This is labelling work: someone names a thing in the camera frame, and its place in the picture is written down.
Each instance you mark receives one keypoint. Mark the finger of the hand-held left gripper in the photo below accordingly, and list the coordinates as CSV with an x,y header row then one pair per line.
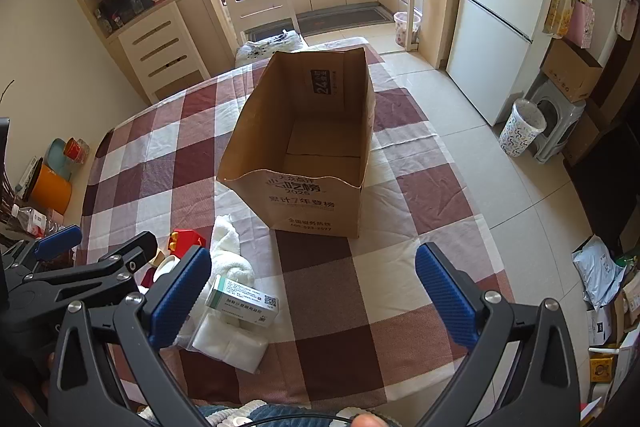
x,y
57,241
132,252

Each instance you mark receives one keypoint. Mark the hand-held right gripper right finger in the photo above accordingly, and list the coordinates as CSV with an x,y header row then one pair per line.
x,y
445,297

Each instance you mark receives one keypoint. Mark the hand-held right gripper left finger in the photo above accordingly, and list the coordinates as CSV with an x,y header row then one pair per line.
x,y
180,294

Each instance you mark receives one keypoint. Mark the white plastic cup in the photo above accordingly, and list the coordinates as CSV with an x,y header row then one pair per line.
x,y
167,272

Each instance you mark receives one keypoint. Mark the red packet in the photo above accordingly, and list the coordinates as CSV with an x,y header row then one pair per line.
x,y
187,238

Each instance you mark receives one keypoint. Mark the green white medicine box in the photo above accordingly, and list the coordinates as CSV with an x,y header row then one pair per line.
x,y
245,297

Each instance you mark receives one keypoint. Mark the white fluffy towel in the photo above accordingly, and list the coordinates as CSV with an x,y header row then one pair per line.
x,y
230,252

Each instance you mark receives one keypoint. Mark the white cotton pad box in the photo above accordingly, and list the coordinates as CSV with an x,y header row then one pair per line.
x,y
230,342

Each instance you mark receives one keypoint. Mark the brown cardboard box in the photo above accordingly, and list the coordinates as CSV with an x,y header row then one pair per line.
x,y
310,212

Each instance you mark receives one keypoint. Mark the person's right hand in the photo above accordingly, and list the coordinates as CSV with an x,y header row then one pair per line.
x,y
369,421

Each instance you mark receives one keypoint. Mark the clear water bottle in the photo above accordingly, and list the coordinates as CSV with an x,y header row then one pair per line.
x,y
30,221

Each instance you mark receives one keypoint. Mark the orange container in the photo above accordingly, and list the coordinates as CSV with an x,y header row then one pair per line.
x,y
50,192

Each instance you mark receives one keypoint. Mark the teal plates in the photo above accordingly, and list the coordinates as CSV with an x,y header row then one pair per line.
x,y
56,157

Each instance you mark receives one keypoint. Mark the red jar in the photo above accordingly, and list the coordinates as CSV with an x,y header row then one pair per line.
x,y
76,149

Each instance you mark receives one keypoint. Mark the checkered tablecloth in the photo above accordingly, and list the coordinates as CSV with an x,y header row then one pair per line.
x,y
320,282

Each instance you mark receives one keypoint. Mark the white blue knitted clothing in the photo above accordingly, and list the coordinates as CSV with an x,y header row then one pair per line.
x,y
250,409

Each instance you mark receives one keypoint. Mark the grey mailer bag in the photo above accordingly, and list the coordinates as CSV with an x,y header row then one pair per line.
x,y
597,272

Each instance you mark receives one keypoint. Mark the small white box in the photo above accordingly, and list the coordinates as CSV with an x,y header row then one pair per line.
x,y
597,324

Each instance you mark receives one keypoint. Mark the small yellow box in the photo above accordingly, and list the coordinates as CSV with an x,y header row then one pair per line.
x,y
602,368

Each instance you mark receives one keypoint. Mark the patterned wastebasket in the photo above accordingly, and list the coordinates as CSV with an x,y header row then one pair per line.
x,y
520,134

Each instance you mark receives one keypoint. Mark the beige drawer cabinet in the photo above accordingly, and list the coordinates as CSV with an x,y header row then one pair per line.
x,y
160,52

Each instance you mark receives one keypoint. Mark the grey plastic stool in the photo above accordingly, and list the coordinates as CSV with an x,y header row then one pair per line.
x,y
560,127

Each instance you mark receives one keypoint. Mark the beige shelf cabinet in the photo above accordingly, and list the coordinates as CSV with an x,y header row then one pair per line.
x,y
192,14

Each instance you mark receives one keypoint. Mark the patterned seat cushion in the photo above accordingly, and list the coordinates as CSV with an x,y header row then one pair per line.
x,y
272,49

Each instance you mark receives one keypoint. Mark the pink kitchen bin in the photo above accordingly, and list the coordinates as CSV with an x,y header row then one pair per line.
x,y
405,32

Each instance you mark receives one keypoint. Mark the white refrigerator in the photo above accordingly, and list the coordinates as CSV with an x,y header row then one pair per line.
x,y
495,32

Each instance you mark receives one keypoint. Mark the white wooden chair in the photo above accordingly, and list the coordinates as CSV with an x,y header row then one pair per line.
x,y
260,2

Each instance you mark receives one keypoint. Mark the grey floor mat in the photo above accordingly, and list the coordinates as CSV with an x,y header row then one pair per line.
x,y
345,19

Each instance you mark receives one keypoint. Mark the pink gift bag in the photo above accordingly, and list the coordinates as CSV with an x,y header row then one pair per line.
x,y
580,22

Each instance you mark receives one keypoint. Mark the yellow gift bag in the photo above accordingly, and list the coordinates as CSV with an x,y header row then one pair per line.
x,y
557,7

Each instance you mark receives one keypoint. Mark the pink hanging cloth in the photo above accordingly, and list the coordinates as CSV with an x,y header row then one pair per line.
x,y
627,12

